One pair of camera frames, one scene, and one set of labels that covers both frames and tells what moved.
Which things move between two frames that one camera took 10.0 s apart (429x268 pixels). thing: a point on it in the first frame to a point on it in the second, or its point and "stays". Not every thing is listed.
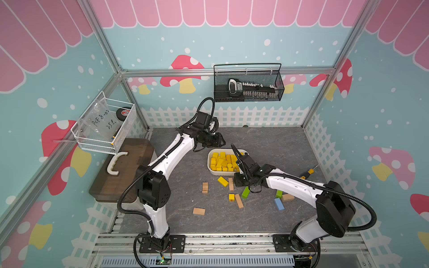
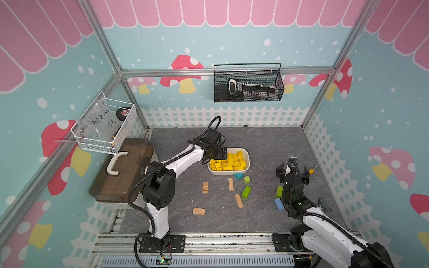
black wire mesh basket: (248, 82) stays
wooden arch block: (205, 187) stays
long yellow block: (213, 163) stays
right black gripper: (236, 176) to (281, 173)
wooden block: (199, 211) stays
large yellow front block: (222, 162) to (230, 163)
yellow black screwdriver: (310, 172) stays
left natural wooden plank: (231, 185) stays
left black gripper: (217, 143) to (219, 155)
